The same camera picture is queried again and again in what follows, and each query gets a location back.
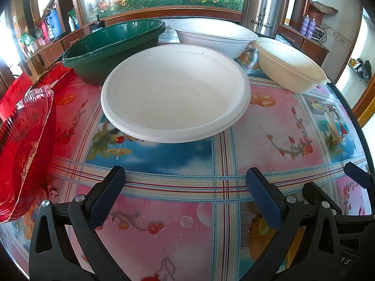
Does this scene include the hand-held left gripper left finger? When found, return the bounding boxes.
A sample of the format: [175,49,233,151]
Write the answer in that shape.
[29,166,129,281]

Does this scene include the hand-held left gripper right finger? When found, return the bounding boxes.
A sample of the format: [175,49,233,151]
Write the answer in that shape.
[245,167,342,281]

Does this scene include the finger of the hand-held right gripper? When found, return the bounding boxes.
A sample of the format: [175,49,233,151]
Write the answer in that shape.
[344,162,375,191]
[303,181,343,215]

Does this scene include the white paper bowl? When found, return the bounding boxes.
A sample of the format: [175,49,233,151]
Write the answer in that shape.
[100,44,251,144]
[169,19,258,60]

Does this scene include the cream plastic bowl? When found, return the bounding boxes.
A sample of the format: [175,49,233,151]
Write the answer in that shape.
[252,37,331,95]

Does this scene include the dark green plastic bowl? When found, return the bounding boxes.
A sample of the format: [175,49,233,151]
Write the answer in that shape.
[61,18,166,86]

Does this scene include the red shopping bag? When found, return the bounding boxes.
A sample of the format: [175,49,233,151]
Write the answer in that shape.
[0,72,33,120]

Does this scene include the wooden partition cabinet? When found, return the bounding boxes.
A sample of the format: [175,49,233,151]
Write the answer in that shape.
[18,6,330,77]

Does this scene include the brown woven basket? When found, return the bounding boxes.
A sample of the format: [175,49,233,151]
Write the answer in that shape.
[310,0,338,22]

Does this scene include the small black device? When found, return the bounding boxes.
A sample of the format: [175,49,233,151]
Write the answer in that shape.
[89,20,106,34]

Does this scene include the green packet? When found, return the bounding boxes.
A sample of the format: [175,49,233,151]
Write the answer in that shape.
[20,33,37,47]

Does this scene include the blue thermos jug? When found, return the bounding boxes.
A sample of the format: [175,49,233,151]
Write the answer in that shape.
[47,7,63,40]

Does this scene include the steel thermos jug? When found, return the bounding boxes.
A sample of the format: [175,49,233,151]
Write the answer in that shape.
[240,0,289,40]

